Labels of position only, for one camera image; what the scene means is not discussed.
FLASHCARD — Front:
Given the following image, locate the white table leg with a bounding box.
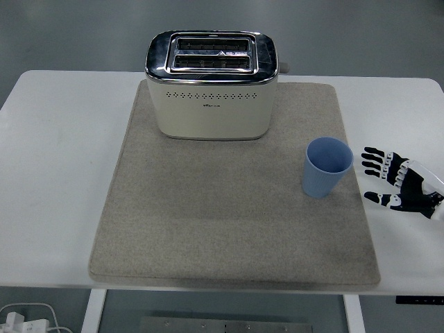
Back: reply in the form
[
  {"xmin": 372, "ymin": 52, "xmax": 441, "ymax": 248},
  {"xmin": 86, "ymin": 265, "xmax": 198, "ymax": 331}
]
[
  {"xmin": 80, "ymin": 288, "xmax": 108, "ymax": 333},
  {"xmin": 343, "ymin": 294, "xmax": 366, "ymax": 333}
]

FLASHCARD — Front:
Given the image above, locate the black table control panel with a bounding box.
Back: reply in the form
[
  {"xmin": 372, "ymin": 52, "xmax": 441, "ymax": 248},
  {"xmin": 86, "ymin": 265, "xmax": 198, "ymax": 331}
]
[{"xmin": 395, "ymin": 296, "xmax": 444, "ymax": 305}]

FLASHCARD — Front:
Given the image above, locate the beige fabric mat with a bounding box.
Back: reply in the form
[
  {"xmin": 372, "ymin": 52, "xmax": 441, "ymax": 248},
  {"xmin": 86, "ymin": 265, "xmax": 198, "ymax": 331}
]
[{"xmin": 88, "ymin": 79, "xmax": 382, "ymax": 291}]

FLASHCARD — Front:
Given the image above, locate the cream and chrome toaster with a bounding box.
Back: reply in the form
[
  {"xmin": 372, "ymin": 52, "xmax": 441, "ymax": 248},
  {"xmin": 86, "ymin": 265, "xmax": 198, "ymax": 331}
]
[{"xmin": 144, "ymin": 30, "xmax": 290, "ymax": 142}]

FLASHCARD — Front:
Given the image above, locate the grey metal plate with screws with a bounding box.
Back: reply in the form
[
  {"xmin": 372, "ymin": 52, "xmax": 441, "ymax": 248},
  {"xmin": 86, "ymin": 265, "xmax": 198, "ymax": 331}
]
[{"xmin": 138, "ymin": 316, "xmax": 315, "ymax": 333}]

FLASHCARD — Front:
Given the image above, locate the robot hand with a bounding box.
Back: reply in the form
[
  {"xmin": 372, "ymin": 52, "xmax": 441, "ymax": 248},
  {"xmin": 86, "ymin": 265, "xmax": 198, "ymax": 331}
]
[{"xmin": 360, "ymin": 146, "xmax": 444, "ymax": 222}]

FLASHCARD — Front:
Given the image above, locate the white power strip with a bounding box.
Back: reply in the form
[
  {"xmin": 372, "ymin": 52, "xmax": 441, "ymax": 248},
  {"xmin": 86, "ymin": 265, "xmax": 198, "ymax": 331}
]
[{"xmin": 0, "ymin": 311, "xmax": 49, "ymax": 333}]

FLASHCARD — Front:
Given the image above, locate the blue ribbed plastic cup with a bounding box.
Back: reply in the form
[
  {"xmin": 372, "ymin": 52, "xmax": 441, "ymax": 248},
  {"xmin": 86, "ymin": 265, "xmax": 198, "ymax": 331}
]
[{"xmin": 301, "ymin": 137, "xmax": 354, "ymax": 199}]

